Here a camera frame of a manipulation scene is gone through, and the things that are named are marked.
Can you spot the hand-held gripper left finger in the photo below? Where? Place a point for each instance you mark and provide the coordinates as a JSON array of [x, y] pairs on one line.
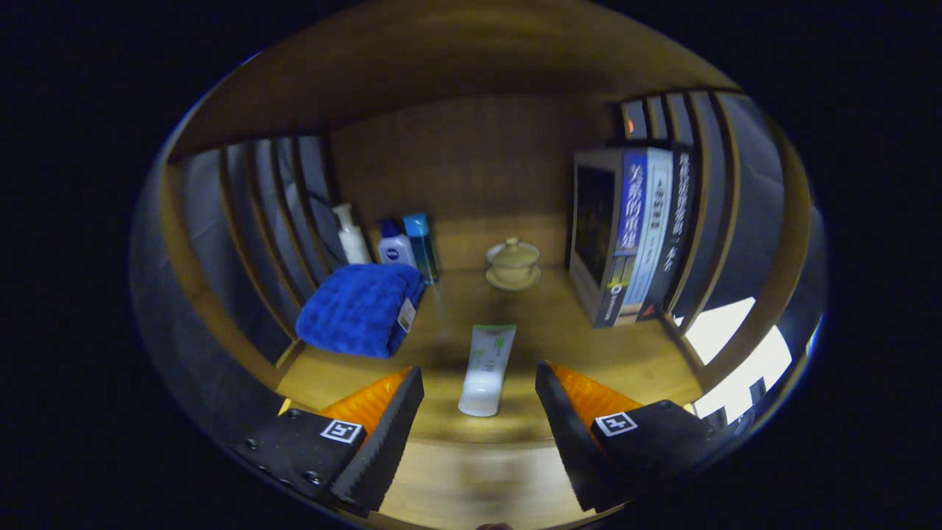
[[386, 442]]

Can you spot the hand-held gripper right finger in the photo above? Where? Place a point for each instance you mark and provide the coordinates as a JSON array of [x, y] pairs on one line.
[[570, 442]]

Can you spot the white and green cream tube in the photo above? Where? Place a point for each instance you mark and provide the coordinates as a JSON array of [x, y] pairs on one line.
[[486, 368]]

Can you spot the wooden countertop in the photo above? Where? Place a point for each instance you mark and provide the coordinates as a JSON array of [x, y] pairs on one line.
[[559, 331]]

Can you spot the wooden cabinet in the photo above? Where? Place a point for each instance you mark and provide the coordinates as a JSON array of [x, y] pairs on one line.
[[456, 154]]

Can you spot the folded blue towel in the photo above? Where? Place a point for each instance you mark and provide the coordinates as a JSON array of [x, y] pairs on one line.
[[357, 309]]

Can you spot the beige lidded tea cup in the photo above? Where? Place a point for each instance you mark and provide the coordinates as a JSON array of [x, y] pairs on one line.
[[513, 261]]

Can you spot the white bottle with blue cap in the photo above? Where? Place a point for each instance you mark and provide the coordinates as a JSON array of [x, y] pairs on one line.
[[396, 252]]

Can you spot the teal blue bottle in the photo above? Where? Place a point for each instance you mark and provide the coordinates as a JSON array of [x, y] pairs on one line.
[[423, 246]]

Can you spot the white pump bottle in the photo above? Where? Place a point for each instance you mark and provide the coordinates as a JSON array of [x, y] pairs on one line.
[[353, 243]]

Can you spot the book with blue spine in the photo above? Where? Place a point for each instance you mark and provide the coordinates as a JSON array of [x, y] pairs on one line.
[[596, 228]]

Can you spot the book with pale spine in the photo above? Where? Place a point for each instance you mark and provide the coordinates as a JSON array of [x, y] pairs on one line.
[[651, 235]]

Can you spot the book with black spine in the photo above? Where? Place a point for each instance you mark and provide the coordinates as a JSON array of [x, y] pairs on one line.
[[675, 235]]

